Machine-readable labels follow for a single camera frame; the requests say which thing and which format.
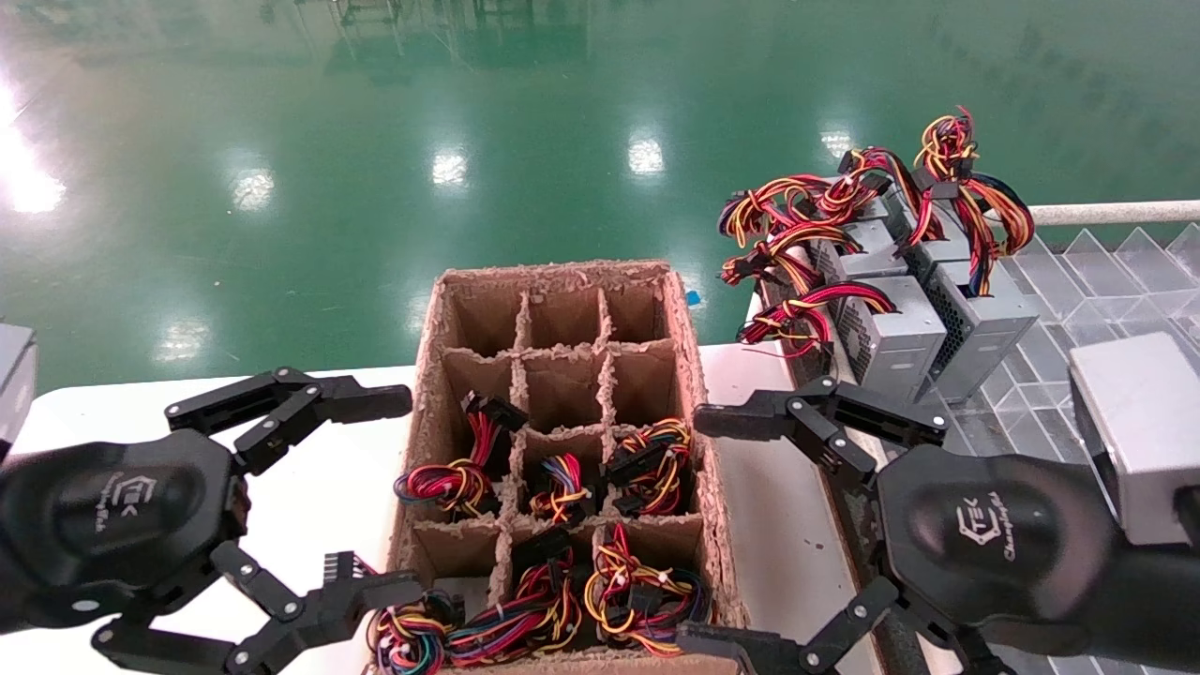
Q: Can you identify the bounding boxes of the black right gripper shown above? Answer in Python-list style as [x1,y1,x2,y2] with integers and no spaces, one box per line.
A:
[675,375,1126,675]

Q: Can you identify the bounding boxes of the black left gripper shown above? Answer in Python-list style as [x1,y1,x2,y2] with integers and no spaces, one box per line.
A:
[0,367,428,675]

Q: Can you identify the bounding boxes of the cardboard box with dividers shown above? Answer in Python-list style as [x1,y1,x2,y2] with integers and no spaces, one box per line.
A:
[370,260,751,675]

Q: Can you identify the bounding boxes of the clear plastic tray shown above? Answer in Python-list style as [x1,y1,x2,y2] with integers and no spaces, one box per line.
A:
[909,223,1200,675]

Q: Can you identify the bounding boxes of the multicolour power supply wire bundle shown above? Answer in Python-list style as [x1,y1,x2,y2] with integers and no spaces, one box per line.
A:
[583,523,715,657]
[323,548,462,675]
[603,417,697,518]
[448,525,584,668]
[528,453,598,524]

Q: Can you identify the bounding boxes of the mostly red power supply wires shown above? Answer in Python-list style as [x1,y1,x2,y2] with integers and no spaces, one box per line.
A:
[394,389,531,521]

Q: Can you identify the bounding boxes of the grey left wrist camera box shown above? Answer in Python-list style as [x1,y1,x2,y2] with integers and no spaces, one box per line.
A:
[0,323,38,460]

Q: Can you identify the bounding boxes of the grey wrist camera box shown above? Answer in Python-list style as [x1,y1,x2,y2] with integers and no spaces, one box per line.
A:
[0,323,38,460]
[1069,331,1200,547]

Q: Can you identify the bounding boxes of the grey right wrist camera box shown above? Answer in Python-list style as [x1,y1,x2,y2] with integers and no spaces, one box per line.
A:
[1069,331,1200,547]

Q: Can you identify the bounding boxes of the white tube rail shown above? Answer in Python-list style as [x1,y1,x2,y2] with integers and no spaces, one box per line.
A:
[1027,199,1200,228]

